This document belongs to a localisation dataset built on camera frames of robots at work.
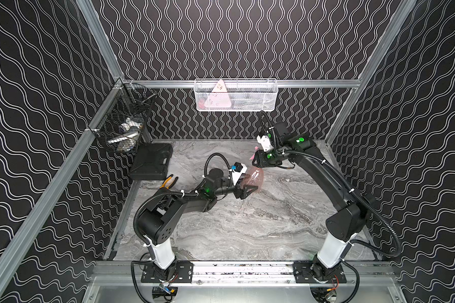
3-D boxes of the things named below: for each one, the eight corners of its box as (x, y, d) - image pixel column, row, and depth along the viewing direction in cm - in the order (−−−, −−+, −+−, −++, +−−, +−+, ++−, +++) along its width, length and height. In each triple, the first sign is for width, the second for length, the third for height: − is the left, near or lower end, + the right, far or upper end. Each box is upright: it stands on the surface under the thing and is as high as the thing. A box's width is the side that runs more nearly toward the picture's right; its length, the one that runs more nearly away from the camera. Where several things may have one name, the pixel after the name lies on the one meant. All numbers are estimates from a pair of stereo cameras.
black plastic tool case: (131, 181, 104) (125, 173, 98) (142, 151, 118) (138, 143, 112) (165, 181, 104) (161, 174, 98) (172, 151, 118) (170, 143, 112)
